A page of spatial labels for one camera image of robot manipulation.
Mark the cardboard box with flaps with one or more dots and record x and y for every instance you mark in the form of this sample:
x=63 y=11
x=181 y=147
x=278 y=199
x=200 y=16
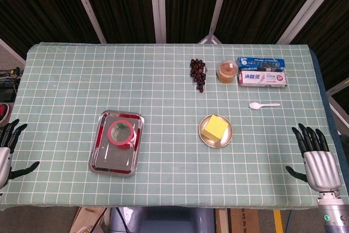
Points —
x=87 y=220

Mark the blue carton box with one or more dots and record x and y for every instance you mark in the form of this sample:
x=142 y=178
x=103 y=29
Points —
x=260 y=63

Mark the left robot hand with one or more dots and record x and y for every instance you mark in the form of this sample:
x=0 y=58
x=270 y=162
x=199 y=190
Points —
x=5 y=159

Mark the green checked tablecloth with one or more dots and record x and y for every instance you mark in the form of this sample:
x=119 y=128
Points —
x=68 y=80

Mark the white pink toothpaste box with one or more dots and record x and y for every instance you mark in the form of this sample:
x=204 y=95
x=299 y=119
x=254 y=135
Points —
x=261 y=78

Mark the clear jar of rubber bands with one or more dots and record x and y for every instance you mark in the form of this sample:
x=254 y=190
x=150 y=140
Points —
x=227 y=70

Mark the white plastic spoon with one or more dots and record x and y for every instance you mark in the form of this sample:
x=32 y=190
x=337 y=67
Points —
x=256 y=105

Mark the rectangular steel tray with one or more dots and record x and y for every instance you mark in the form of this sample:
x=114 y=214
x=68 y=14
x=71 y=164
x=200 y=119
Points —
x=109 y=162

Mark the white metal frame post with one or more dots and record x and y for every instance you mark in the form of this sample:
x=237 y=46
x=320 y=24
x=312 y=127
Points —
x=87 y=9
x=305 y=9
x=218 y=6
x=158 y=6

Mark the printed brown cardboard box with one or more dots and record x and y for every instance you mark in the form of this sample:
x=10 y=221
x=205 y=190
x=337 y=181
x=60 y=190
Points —
x=242 y=222

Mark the round steel plate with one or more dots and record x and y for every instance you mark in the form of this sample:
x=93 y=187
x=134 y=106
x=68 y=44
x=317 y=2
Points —
x=228 y=138

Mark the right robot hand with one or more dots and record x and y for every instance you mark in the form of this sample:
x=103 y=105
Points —
x=323 y=170

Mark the blue-grey robot torso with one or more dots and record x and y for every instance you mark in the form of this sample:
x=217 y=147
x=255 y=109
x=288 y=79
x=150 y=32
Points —
x=169 y=220

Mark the yellow sponge block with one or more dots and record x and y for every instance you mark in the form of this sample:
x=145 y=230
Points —
x=215 y=128

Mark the dark red grape bunch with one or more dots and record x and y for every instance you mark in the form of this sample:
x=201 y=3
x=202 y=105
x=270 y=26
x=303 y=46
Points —
x=198 y=72

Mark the red tape roll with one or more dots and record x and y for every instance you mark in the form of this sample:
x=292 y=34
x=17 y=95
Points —
x=111 y=138

